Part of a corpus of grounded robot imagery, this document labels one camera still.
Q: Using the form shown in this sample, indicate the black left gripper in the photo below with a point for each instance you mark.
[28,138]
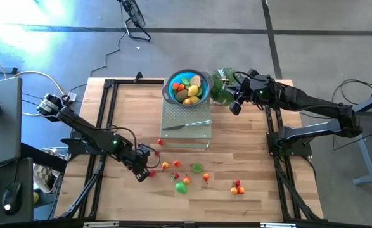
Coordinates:
[136,160]

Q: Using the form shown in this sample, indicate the silver metal bracket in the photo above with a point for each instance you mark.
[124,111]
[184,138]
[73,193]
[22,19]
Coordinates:
[100,225]
[277,225]

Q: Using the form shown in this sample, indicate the red toy apple half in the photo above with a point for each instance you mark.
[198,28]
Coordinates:
[195,80]

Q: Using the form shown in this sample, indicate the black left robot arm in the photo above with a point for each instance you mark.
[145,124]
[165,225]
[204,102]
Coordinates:
[87,131]

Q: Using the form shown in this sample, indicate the grey metal desk frame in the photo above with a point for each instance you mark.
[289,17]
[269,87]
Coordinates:
[368,142]

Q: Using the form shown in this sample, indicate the dark standing desk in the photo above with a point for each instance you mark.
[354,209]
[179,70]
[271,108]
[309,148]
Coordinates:
[0,70]

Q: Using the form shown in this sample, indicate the grey desk top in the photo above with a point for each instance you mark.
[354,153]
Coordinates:
[0,123]

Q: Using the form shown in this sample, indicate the small orange toy fruit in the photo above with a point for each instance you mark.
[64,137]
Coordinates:
[186,180]
[175,86]
[181,87]
[186,101]
[234,190]

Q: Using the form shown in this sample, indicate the black mouse with red light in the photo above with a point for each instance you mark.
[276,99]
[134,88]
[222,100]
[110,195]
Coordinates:
[12,198]

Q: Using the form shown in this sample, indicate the silver toy knife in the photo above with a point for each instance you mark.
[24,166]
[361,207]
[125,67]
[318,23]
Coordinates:
[185,125]

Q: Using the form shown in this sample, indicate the red toy strawberry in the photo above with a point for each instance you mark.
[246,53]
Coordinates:
[156,154]
[152,173]
[237,183]
[160,142]
[175,176]

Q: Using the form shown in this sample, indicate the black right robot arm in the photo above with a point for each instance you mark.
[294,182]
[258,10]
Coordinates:
[315,104]

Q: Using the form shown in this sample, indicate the black floor fan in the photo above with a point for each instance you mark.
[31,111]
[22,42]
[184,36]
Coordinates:
[135,16]

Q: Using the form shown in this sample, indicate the blue collapsible colander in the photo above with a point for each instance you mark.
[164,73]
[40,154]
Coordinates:
[170,95]

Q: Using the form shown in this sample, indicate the checkered bag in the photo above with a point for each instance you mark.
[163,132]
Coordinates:
[43,177]

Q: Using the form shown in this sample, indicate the white power strip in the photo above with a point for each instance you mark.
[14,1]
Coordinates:
[71,96]

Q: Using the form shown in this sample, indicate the green toy pear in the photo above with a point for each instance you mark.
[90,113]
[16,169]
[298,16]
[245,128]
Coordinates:
[181,187]

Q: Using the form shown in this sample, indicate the small red toy fruit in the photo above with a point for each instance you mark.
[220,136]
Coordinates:
[176,163]

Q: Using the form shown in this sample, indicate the red-orange toy fruit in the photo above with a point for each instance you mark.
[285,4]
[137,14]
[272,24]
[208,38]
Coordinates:
[241,190]

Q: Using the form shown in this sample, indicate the mint green perforated rack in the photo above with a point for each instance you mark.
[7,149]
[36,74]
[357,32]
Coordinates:
[185,136]

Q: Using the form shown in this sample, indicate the black low desk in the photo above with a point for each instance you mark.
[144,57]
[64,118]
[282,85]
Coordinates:
[17,171]

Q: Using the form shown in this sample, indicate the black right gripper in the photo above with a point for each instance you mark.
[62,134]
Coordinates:
[257,90]

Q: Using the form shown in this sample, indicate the artificial potted monstera plant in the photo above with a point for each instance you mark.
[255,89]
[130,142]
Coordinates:
[222,92]

